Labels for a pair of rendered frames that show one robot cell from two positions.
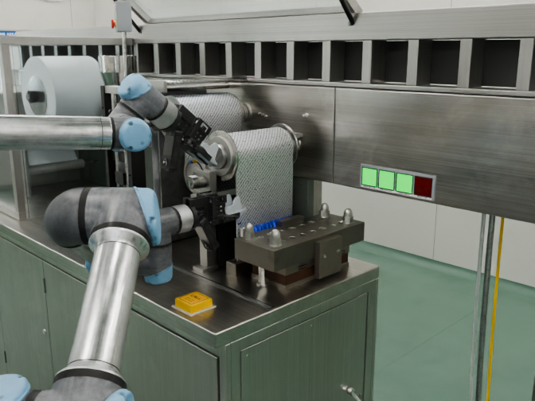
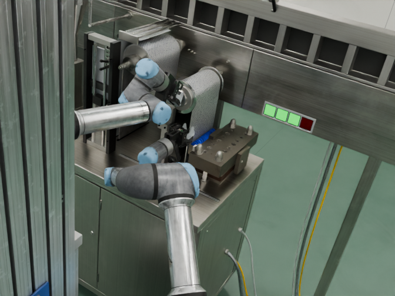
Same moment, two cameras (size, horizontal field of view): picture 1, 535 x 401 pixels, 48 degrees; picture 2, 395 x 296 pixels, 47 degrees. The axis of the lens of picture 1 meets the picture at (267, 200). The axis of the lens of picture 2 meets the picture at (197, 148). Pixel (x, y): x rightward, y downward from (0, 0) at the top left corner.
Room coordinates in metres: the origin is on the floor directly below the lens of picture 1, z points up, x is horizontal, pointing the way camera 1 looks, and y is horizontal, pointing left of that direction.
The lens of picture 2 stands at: (0.02, 0.63, 2.07)
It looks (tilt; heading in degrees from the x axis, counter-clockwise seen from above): 31 degrees down; 340
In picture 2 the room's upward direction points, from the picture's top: 9 degrees clockwise
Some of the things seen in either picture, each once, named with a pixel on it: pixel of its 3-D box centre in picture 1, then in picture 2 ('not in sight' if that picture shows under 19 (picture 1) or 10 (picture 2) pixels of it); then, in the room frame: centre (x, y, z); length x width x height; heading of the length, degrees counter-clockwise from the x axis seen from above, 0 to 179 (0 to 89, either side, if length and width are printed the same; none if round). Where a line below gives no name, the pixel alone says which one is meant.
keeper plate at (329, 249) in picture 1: (329, 256); (242, 160); (1.64, -0.18, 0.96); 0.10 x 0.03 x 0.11; 134
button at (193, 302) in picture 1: (193, 302); not in sight; (1.43, 0.19, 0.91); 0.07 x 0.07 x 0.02; 44
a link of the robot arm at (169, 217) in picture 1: (155, 225); (152, 155); (1.48, 0.29, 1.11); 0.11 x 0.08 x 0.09; 134
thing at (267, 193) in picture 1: (265, 198); (203, 120); (1.76, 0.01, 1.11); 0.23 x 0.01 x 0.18; 134
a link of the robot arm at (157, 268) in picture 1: (151, 261); not in sight; (1.48, 0.31, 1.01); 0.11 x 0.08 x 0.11; 90
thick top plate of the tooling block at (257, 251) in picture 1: (302, 239); (224, 147); (1.70, -0.10, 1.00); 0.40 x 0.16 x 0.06; 134
